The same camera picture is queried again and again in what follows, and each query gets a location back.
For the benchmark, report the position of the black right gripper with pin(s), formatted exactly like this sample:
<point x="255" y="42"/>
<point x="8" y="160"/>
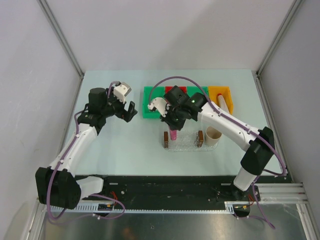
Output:
<point x="173" y="126"/>

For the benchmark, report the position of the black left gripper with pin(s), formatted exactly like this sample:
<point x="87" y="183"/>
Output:
<point x="128" y="115"/>

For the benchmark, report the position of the pink toothpaste tube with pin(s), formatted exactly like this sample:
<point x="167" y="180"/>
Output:
<point x="173" y="134"/>

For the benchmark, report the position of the clear glass tray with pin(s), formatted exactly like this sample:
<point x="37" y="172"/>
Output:
<point x="186" y="141"/>

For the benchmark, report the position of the beige cup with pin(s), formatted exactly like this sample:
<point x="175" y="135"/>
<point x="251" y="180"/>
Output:
<point x="212" y="136"/>

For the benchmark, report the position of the white toothpaste tube red cap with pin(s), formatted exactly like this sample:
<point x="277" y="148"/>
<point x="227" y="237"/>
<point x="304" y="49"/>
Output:
<point x="222" y="103"/>

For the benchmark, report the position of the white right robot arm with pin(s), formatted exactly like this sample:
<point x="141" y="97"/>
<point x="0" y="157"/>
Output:
<point x="258" y="144"/>

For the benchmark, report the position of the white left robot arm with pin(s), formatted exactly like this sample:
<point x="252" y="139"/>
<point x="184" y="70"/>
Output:
<point x="56" y="184"/>

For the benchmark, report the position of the red plastic bin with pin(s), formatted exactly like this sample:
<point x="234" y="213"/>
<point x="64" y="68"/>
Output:
<point x="168" y="88"/>

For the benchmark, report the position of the green plastic bin with cup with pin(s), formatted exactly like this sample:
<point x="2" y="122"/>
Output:
<point x="191" y="90"/>

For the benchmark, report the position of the yellow plastic bin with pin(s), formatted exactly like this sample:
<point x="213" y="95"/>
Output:
<point x="214" y="91"/>

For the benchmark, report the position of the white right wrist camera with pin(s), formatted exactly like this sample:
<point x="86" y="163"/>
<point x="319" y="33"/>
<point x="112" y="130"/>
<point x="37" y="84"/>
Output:
<point x="158" y="104"/>

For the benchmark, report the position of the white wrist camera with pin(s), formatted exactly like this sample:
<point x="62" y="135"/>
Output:
<point x="121" y="91"/>
<point x="158" y="104"/>

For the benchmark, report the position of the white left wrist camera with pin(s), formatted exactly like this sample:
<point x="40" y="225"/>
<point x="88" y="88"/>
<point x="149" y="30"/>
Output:
<point x="121" y="91"/>

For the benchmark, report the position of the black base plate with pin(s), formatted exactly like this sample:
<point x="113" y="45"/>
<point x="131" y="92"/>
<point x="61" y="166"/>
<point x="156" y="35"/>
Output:
<point x="193" y="192"/>

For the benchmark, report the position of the aluminium frame post right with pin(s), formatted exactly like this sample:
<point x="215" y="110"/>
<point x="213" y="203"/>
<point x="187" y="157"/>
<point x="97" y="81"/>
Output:
<point x="287" y="21"/>

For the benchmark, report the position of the aluminium frame post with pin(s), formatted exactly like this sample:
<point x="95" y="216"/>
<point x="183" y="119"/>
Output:
<point x="48" y="13"/>
<point x="287" y="21"/>

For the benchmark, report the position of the grey slotted cable duct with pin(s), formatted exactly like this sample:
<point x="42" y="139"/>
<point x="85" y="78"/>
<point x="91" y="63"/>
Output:
<point x="108" y="207"/>

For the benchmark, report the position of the aluminium frame post left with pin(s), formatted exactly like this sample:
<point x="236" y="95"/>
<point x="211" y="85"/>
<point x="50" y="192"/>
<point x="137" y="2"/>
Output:
<point x="48" y="13"/>

